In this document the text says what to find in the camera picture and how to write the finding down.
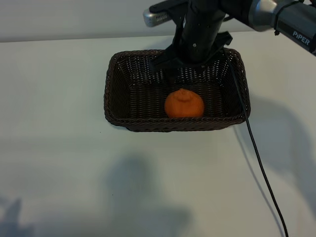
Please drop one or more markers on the orange fruit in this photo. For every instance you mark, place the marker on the orange fruit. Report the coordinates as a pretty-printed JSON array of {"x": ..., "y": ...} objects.
[{"x": 184, "y": 106}]

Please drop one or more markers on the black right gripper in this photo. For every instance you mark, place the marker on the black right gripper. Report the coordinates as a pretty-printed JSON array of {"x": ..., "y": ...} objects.
[{"x": 200, "y": 32}]

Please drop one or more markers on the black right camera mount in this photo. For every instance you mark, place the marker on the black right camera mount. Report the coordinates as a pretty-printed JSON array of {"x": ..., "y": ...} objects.
[{"x": 170, "y": 5}]

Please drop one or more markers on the dark brown wicker basket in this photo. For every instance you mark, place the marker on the dark brown wicker basket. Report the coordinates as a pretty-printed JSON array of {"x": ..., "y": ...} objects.
[{"x": 138, "y": 103}]

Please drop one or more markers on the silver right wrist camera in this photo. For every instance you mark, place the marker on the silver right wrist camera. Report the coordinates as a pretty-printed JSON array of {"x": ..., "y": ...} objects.
[{"x": 153, "y": 17}]

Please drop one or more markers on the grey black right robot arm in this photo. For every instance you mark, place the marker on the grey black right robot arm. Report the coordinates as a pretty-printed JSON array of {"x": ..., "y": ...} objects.
[{"x": 291, "y": 24}]

